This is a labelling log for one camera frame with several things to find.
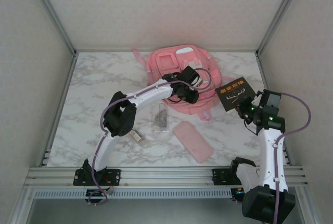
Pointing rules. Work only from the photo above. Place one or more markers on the pink student backpack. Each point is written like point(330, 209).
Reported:
point(208, 96)

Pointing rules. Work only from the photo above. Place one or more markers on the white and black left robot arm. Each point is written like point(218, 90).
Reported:
point(153, 93)

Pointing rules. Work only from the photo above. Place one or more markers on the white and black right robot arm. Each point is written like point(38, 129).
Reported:
point(269, 153)

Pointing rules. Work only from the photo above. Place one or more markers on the small clear bottle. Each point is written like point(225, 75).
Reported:
point(139, 138)

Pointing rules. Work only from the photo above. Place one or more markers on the aluminium frame post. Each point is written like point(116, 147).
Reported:
point(52, 13)
point(279, 13)

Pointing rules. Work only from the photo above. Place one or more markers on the black book with orange title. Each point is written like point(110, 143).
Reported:
point(232, 91)

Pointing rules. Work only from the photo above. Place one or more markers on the clear ruler set pouch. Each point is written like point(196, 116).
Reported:
point(160, 122)

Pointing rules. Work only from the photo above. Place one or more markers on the aluminium mounting rail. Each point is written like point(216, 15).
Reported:
point(166, 177)

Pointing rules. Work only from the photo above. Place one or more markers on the pink pencil case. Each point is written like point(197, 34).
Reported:
point(192, 143)

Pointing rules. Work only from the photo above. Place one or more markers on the aluminium table side rail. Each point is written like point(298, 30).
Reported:
point(266, 78)
point(59, 109)

